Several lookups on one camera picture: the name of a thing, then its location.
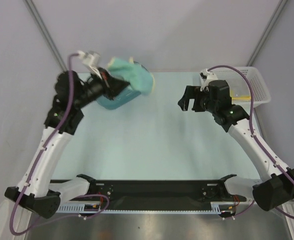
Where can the aluminium frame post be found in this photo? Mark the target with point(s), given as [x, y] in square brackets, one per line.
[34, 13]
[267, 31]

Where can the white perforated plastic basket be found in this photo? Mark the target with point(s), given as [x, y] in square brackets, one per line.
[255, 82]

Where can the right aluminium frame post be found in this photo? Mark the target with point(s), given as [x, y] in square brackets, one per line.
[267, 31]

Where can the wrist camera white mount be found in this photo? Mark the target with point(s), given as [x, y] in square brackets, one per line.
[90, 60]
[206, 77]

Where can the teal and yellow towel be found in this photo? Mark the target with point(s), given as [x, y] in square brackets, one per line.
[140, 79]

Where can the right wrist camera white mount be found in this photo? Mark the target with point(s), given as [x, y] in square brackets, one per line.
[206, 77]

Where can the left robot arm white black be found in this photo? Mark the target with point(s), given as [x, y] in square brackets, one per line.
[35, 191]

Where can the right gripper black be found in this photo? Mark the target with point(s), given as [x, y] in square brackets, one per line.
[195, 99]

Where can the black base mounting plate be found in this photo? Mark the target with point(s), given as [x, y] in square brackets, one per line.
[163, 195]

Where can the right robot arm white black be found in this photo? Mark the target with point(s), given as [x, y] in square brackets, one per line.
[276, 184]

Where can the yellow chick face towel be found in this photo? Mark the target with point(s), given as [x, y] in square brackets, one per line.
[241, 99]

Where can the grey towel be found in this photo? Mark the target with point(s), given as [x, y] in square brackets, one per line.
[238, 88]

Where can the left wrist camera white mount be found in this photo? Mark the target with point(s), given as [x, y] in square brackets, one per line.
[90, 60]

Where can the left aluminium frame post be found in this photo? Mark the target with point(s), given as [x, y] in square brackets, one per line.
[34, 13]

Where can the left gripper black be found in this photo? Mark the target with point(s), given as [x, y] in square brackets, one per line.
[111, 85]

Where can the teal transparent plastic bin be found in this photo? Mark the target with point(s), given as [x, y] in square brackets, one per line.
[127, 95]

